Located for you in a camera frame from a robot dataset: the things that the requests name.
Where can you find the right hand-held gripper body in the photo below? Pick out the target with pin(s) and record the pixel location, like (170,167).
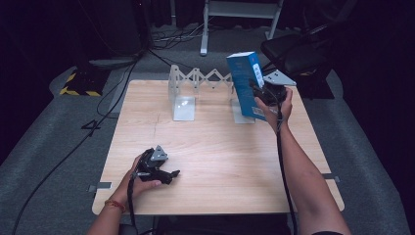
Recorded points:
(274,93)

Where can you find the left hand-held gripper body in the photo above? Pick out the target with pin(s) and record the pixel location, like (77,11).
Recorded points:
(148,169)

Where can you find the blue book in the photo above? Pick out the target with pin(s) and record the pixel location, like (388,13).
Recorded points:
(243,84)

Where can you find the silver expandable metal bookend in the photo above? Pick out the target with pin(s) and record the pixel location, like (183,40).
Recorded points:
(184,107)

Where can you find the person's right hand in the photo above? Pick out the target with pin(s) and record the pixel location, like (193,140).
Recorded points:
(282,114)

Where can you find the person's left hand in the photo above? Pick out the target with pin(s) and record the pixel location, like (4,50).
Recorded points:
(129,191)

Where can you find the black chair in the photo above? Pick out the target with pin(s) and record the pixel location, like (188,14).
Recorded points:
(300,52)

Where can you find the black yellow striped base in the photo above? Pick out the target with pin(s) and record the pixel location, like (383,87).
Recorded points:
(83,83)

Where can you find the white metal stand frame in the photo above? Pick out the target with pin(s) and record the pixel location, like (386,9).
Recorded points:
(241,9)

